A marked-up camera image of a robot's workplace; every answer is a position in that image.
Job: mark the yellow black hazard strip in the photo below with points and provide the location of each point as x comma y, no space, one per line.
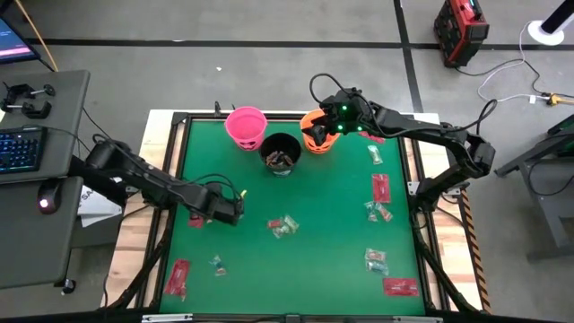
475,251

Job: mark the black caster wheel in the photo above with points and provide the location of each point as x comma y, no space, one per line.
68,286

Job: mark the red candy pack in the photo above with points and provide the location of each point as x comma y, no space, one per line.
381,188
374,139
400,287
177,278
195,221

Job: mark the computer monitor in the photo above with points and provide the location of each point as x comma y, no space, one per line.
13,42

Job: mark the orange pumpkin halloween bucket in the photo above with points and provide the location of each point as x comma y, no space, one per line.
306,121

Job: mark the red black tool case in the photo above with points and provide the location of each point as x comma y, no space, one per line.
459,36

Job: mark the clear bag red candy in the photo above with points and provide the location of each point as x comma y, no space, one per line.
274,223
376,255
385,213

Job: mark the yellow tape tag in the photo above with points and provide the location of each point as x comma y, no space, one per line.
242,194

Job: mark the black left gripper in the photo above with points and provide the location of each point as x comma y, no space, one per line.
222,206

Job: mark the clear bag teal candy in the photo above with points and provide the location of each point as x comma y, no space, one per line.
378,268
218,265

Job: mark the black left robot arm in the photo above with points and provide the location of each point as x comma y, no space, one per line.
148,179

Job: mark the black halloween bucket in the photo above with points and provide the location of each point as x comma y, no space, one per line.
269,143

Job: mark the backlit black keyboard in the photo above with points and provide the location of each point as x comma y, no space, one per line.
22,150

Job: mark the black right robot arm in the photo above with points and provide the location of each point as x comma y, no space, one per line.
448,137

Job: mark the white round stand base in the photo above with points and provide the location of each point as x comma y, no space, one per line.
540,36

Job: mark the pink halloween bucket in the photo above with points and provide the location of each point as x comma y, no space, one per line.
246,125

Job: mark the slanted stand pole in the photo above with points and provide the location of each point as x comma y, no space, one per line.
558,15

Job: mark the candy bars pile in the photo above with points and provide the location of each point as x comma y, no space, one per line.
279,159

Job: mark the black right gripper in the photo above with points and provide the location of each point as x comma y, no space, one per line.
347,116

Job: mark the yellow wooden stick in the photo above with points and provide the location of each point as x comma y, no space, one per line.
38,39

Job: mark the black table frame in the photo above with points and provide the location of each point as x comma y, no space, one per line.
233,319

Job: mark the grey desk panel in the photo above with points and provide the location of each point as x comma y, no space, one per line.
27,242
67,112

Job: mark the white paper sheet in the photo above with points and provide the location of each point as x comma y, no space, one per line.
96,211

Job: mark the black computer mouse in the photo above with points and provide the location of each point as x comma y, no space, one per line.
49,195

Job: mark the black c-clamp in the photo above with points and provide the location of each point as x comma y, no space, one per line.
20,91
36,110

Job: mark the grey side table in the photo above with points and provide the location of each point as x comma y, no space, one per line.
551,202

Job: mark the clear bag green candy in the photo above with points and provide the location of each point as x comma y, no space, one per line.
370,211
375,154
291,223

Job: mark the silver metal bracket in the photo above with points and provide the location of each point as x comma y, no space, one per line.
166,318
417,319

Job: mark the yellow plug connector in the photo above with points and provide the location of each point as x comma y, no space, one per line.
553,98

